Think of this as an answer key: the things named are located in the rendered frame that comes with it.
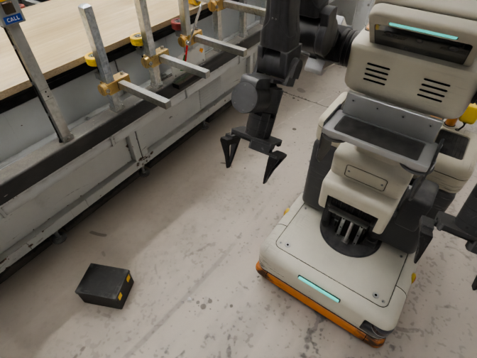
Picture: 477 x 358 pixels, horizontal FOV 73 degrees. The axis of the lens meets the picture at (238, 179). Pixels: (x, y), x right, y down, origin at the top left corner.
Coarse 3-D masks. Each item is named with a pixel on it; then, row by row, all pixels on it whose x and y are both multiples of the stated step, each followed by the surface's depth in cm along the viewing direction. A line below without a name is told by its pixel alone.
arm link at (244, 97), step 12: (300, 60) 62; (252, 72) 63; (288, 72) 62; (240, 84) 59; (252, 84) 58; (264, 84) 60; (288, 84) 63; (240, 96) 60; (252, 96) 58; (264, 96) 60; (240, 108) 60; (252, 108) 59; (264, 108) 62
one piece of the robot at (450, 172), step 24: (456, 120) 114; (336, 144) 125; (456, 144) 110; (312, 168) 140; (456, 168) 103; (312, 192) 149; (336, 216) 147; (432, 216) 118; (360, 240) 143; (384, 240) 140; (408, 240) 132
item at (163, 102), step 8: (96, 72) 142; (120, 88) 138; (128, 88) 134; (136, 88) 133; (136, 96) 134; (144, 96) 130; (152, 96) 128; (160, 96) 128; (160, 104) 127; (168, 104) 127
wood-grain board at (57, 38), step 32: (64, 0) 188; (96, 0) 188; (128, 0) 188; (160, 0) 188; (0, 32) 155; (32, 32) 155; (64, 32) 155; (128, 32) 155; (0, 64) 132; (64, 64) 132; (0, 96) 118
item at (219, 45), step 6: (198, 36) 162; (204, 36) 162; (198, 42) 163; (204, 42) 161; (210, 42) 158; (216, 42) 157; (222, 42) 157; (216, 48) 159; (222, 48) 156; (228, 48) 154; (234, 48) 152; (240, 48) 152; (240, 54) 152; (246, 54) 153
